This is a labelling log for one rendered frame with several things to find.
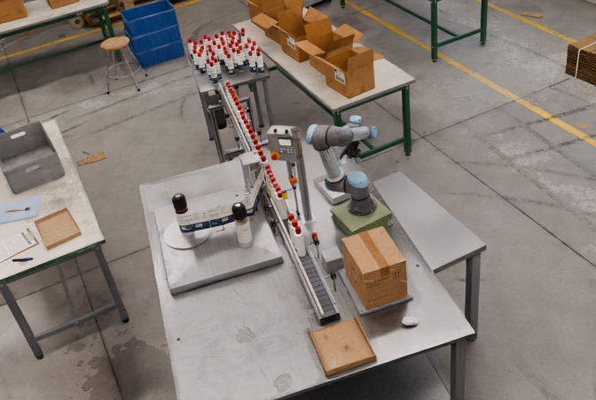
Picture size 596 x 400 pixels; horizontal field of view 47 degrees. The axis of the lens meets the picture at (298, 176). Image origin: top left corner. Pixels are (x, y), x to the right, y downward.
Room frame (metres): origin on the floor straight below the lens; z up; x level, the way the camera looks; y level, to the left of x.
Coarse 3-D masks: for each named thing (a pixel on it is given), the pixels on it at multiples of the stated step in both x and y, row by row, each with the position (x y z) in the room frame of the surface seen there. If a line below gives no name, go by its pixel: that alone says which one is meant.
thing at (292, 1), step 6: (288, 0) 6.45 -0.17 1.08; (294, 0) 6.36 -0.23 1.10; (300, 0) 6.28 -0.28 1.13; (282, 6) 6.49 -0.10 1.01; (288, 6) 6.44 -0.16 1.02; (294, 6) 6.34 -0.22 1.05; (264, 12) 6.39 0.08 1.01; (270, 12) 6.42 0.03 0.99; (276, 12) 6.45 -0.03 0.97; (258, 18) 6.29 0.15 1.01; (264, 18) 6.24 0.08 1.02; (270, 18) 6.21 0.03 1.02; (276, 18) 6.44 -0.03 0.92; (258, 24) 6.18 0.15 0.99; (264, 24) 6.13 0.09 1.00; (270, 24) 6.09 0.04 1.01; (276, 24) 6.13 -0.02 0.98; (264, 30) 6.38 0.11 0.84; (270, 30) 6.28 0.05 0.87; (276, 30) 6.16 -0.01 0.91; (270, 36) 6.29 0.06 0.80; (276, 36) 6.18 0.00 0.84; (276, 42) 6.18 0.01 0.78
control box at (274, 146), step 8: (272, 128) 3.44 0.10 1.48; (280, 128) 3.42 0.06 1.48; (288, 128) 3.41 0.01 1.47; (272, 136) 3.37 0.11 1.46; (280, 136) 3.35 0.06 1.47; (288, 136) 3.33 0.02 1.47; (272, 144) 3.37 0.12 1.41; (272, 152) 3.37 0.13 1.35; (280, 160) 3.36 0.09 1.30; (288, 160) 3.34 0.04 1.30
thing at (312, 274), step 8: (280, 224) 3.27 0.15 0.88; (288, 232) 3.18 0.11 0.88; (304, 256) 2.94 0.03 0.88; (304, 264) 2.88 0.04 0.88; (312, 264) 2.87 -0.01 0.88; (312, 272) 2.80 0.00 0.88; (312, 280) 2.74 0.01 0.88; (320, 280) 2.73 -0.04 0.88; (320, 288) 2.67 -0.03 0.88; (312, 296) 2.65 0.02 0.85; (320, 296) 2.61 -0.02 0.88; (328, 296) 2.60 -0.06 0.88; (320, 304) 2.55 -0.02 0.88; (328, 304) 2.54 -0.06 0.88; (328, 312) 2.49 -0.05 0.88; (336, 312) 2.48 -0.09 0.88
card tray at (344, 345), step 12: (336, 324) 2.44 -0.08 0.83; (348, 324) 2.43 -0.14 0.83; (360, 324) 2.38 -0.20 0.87; (312, 336) 2.38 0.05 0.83; (324, 336) 2.37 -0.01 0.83; (336, 336) 2.36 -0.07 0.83; (348, 336) 2.35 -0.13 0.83; (360, 336) 2.33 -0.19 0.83; (324, 348) 2.30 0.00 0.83; (336, 348) 2.28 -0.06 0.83; (348, 348) 2.27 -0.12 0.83; (360, 348) 2.26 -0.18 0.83; (324, 360) 2.22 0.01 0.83; (336, 360) 2.21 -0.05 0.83; (348, 360) 2.20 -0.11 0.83; (360, 360) 2.16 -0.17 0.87; (372, 360) 2.17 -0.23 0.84; (336, 372) 2.13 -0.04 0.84
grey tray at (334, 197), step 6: (324, 174) 3.73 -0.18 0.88; (318, 180) 3.71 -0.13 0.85; (318, 186) 3.63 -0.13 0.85; (324, 186) 3.65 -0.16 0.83; (324, 192) 3.57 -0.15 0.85; (330, 192) 3.57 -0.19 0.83; (336, 192) 3.56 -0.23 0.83; (342, 192) 3.55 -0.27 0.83; (330, 198) 3.48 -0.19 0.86; (336, 198) 3.46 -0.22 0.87; (342, 198) 3.48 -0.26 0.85; (348, 198) 3.49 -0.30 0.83
